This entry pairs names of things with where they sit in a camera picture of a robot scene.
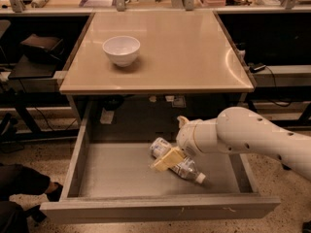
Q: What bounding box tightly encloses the small black device on ledge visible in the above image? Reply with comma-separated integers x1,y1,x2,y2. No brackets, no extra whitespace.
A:
249,63,265,73

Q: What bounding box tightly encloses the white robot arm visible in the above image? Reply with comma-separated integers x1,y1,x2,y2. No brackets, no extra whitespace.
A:
151,107,311,183

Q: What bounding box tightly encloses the clear plastic water bottle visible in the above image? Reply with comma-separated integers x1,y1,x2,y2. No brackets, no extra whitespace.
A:
150,137,206,184

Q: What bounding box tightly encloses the black shoe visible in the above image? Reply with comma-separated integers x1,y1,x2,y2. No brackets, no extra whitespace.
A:
46,183,63,202

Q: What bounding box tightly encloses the person's dark trouser leg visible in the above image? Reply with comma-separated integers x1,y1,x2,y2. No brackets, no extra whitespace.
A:
0,164,51,233

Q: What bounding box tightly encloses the open grey metal drawer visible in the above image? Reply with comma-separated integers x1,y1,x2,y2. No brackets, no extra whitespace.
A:
41,96,280,223

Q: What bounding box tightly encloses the dark bag on shelf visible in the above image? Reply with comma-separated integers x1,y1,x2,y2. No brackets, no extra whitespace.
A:
20,34,64,64

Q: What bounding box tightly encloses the white ceramic bowl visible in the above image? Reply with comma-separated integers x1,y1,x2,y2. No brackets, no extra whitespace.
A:
102,36,141,67

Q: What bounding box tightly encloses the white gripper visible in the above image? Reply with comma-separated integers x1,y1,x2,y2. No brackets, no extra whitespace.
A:
151,116,218,172

